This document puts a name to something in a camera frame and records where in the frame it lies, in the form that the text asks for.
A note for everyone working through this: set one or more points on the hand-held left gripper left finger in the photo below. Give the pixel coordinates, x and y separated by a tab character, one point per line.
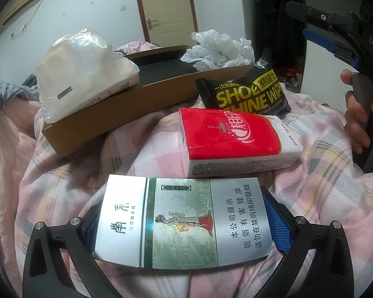
87	239

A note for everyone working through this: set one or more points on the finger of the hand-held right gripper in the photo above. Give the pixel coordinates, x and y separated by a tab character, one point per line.
317	15
320	38

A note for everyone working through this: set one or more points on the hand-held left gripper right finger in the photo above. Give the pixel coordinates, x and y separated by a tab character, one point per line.
278	223

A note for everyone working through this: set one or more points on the silver green cigarette box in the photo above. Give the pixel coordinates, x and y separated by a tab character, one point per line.
180	223

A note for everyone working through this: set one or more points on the black yellow shoe wipes pack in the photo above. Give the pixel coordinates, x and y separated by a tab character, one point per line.
242	97

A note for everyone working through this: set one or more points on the red white tissue pack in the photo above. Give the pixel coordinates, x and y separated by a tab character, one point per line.
230	133

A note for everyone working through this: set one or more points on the brown cardboard box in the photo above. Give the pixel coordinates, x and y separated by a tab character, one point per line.
112	111

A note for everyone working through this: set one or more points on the person's right hand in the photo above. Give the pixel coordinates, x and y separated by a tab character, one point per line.
354	115

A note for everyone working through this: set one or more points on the dark floor clutter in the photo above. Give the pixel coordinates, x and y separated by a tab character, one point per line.
290	77

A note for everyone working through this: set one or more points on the dark hanging clothes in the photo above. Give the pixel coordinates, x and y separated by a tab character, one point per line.
267	6

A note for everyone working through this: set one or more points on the pink plaid blanket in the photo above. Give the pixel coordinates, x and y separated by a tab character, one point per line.
65	177

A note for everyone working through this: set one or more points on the crumpled white plastic bag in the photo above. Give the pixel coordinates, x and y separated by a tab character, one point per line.
217	49

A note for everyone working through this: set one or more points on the cream panel door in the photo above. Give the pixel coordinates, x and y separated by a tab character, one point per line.
167	6

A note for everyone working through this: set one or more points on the grey quilt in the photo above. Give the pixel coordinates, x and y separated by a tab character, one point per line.
0	115

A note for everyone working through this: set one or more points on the beige facial tissue pack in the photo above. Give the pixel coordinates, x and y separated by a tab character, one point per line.
80	68

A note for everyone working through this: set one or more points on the white air conditioner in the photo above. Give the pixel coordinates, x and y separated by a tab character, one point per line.
21	4

